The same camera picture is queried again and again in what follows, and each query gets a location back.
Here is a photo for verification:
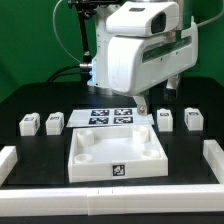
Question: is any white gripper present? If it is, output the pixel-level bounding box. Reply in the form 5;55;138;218
108;22;198;116

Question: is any white square tabletop part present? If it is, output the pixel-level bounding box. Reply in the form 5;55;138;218
68;125;168;183

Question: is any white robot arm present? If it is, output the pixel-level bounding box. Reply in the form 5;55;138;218
88;0;198;116

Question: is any white sheet with markers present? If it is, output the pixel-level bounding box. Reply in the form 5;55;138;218
67;108;154;128

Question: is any black thick cable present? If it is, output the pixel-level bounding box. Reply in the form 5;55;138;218
46;63;92;84

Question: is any white right fence wall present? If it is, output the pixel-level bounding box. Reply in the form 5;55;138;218
203;140;224;185

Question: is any white fence wall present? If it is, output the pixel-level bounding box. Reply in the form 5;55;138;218
203;140;224;185
0;184;224;217
0;146;18;186

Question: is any white front fence wall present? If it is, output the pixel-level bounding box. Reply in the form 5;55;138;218
0;184;224;217

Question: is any black camera stand pole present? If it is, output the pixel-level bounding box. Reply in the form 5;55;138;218
68;0;96;63

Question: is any grey thin cable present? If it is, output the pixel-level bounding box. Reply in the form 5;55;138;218
52;0;83;64

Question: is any white left fence wall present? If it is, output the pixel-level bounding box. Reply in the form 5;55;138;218
0;146;18;186

